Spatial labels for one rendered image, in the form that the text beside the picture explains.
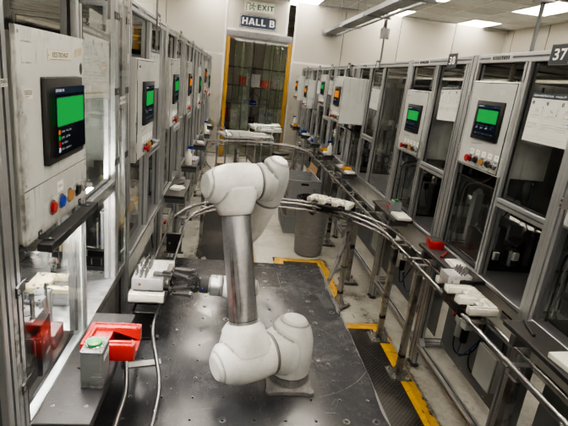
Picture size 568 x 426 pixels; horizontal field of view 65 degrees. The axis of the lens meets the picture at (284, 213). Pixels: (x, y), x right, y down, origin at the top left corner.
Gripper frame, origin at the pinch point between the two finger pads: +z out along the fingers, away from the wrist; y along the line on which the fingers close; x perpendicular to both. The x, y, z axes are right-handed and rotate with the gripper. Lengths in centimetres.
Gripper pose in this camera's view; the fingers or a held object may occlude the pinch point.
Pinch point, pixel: (161, 280)
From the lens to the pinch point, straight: 198.6
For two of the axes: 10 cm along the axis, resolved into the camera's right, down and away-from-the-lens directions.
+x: 1.2, 2.9, -9.5
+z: -9.8, -1.2, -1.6
